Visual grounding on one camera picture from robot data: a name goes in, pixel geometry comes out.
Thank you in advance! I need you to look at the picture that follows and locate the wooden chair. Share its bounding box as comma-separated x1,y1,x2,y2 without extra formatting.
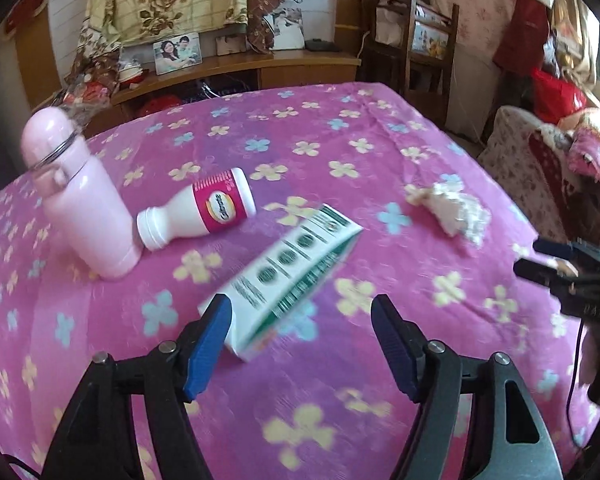
357,0,461,126

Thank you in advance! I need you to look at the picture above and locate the black cable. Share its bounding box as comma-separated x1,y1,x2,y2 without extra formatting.
566,317,588,448

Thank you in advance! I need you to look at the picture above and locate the red hanging garment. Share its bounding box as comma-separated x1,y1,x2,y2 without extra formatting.
492,0,551,76

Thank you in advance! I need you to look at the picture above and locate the pink floral curtain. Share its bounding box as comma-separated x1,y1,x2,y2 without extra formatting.
432,0,521,61

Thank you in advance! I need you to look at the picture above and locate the heap of plastic bags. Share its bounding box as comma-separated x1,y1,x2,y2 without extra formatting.
60,77,126,111

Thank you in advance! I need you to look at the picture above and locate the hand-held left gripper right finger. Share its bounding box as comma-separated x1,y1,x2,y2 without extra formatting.
370,294,566,480

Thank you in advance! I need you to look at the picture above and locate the pink floral tablecloth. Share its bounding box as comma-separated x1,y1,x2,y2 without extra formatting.
0,81,600,480

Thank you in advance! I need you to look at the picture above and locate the wooden cabinet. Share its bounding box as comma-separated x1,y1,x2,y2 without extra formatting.
55,50,363,136

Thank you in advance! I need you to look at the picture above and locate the white bottle with red label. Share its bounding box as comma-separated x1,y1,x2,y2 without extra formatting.
136,167,257,252

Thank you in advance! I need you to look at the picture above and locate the pink thermos bottle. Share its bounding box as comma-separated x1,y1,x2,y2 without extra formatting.
20,107,141,281

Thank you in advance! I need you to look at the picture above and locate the floral covered sofa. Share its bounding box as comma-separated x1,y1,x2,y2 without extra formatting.
477,105,600,261

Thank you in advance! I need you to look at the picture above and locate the framed couple photo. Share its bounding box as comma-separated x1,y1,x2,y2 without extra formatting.
153,32,203,76

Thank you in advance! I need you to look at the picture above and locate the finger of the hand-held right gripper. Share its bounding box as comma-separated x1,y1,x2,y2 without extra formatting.
512,257,573,293
532,238,581,263

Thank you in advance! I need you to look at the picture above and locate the large wedding photo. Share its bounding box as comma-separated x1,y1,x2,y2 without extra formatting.
262,7,306,51

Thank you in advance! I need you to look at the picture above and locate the green and white carton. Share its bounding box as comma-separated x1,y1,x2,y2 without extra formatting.
198,203,364,362

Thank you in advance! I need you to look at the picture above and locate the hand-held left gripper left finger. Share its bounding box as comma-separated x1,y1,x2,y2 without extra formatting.
45,292,233,480

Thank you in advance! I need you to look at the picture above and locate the red bag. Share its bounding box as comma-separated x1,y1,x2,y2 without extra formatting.
530,67,588,123

